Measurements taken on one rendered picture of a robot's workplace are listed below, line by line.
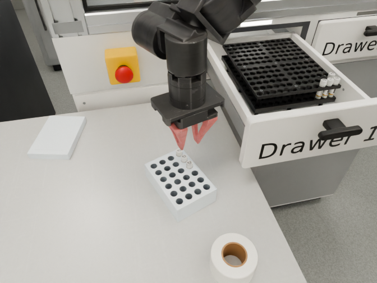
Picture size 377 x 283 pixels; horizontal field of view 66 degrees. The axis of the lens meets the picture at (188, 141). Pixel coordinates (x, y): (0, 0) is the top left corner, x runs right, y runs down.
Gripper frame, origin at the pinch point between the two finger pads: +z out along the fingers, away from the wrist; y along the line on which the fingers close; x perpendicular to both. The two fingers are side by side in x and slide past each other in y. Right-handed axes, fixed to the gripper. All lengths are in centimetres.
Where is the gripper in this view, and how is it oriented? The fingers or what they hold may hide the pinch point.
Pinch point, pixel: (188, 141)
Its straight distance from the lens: 51.7
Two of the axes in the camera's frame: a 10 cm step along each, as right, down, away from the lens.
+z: 0.2, 7.3, 6.8
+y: -8.8, 3.4, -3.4
